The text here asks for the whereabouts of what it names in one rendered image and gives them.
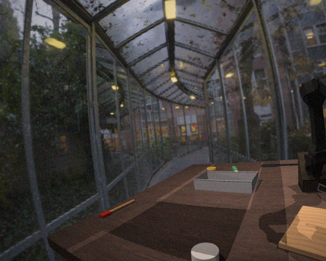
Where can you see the grey cylinder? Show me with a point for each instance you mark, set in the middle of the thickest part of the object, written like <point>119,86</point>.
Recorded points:
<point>205,252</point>

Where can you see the grey metal roasting tin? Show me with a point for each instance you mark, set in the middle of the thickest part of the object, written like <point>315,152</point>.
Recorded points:
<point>232,182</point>

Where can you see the light brown wooden board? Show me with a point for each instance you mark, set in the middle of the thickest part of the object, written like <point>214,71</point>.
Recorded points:
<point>307,233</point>

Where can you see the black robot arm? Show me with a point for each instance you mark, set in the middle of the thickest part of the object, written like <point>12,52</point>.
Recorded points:
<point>313,94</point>

